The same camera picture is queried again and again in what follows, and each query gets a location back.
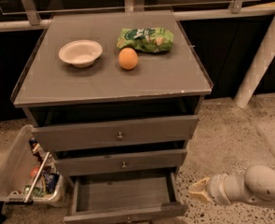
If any white paper bowl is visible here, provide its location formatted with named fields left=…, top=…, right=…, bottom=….
left=59, top=40, right=103, bottom=68

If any grey top drawer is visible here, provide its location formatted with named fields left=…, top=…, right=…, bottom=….
left=31, top=96, right=200, bottom=152

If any grey bottom drawer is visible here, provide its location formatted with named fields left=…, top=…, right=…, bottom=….
left=64, top=168, right=186, bottom=224

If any green chip bag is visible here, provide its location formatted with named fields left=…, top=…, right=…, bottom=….
left=117, top=27, right=173, bottom=53

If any orange fruit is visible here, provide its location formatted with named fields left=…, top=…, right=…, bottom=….
left=118, top=48, right=138, bottom=70

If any grey drawer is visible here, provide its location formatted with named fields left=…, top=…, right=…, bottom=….
left=55, top=141, right=187, bottom=176
left=31, top=96, right=200, bottom=152
left=64, top=168, right=186, bottom=224

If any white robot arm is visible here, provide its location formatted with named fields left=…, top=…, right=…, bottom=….
left=188, top=165, right=275, bottom=208

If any white diagonal support pole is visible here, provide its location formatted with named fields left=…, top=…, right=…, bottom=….
left=233, top=16, right=275, bottom=108

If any grey drawer cabinet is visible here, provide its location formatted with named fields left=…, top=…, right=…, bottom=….
left=10, top=10, right=213, bottom=179

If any grey middle drawer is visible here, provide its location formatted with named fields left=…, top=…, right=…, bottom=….
left=55, top=141, right=187, bottom=176

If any clear plastic storage bin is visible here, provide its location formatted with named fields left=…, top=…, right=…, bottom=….
left=0, top=125, right=65, bottom=207

